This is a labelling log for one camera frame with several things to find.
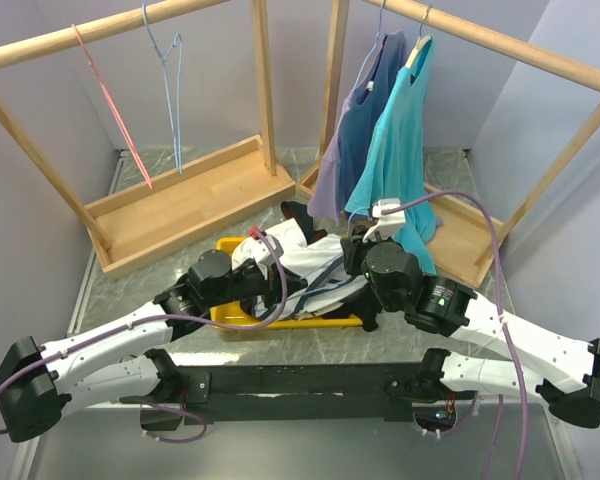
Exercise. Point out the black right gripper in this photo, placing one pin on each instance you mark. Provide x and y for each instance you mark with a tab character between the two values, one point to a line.
351	248

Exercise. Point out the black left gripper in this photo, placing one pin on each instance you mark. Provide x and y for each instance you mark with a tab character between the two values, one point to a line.
270	284

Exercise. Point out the white navy-trimmed tank top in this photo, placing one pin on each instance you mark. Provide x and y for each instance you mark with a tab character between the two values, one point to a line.
320	265

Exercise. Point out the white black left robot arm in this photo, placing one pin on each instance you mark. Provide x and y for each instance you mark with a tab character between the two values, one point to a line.
125	359

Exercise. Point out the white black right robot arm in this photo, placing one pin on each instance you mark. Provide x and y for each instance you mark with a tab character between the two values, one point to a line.
533	362

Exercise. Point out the wooden hanger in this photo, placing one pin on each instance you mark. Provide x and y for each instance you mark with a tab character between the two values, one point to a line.
414	52

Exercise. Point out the blue hanger holding purple shirt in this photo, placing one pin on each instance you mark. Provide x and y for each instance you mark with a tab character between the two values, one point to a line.
377	41

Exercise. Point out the yellow plastic tray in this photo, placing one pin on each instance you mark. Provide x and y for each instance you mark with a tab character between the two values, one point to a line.
232	313

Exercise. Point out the right wooden clothes rack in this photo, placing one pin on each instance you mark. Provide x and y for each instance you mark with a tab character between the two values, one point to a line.
460	246

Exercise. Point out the wooden clothes rack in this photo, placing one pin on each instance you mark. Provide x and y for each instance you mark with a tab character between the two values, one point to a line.
460	246
141	224

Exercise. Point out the turquoise t-shirt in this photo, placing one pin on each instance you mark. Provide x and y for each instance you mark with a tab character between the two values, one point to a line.
394	165

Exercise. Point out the left wooden clothes rack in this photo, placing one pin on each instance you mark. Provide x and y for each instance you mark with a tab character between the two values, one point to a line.
141	224

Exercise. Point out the purple blue t-shirt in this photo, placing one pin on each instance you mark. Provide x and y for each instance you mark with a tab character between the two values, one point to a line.
345	157

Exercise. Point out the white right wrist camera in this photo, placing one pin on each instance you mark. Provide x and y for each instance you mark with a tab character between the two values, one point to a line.
386	225

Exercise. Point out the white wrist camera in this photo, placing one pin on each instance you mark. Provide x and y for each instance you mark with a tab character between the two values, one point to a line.
386	225
267	247

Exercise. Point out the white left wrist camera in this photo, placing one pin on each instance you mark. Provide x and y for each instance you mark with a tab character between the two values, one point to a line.
267	247

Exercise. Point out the light blue wire hanger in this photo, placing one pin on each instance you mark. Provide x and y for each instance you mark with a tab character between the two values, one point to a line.
173	100

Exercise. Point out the pink wire hanger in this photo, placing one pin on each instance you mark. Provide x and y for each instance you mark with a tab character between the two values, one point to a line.
123	130

